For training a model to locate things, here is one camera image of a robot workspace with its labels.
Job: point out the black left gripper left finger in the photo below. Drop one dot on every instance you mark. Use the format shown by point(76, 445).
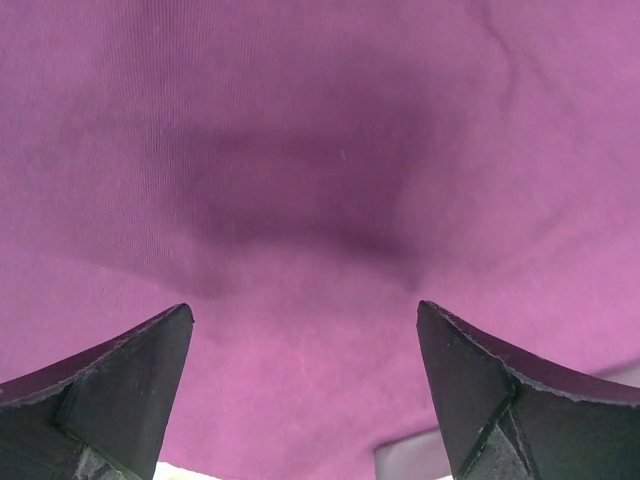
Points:
point(101, 413)

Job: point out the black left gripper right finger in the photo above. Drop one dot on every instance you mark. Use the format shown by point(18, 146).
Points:
point(505, 413)

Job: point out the purple cloth mat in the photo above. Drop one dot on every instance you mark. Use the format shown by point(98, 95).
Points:
point(303, 174)

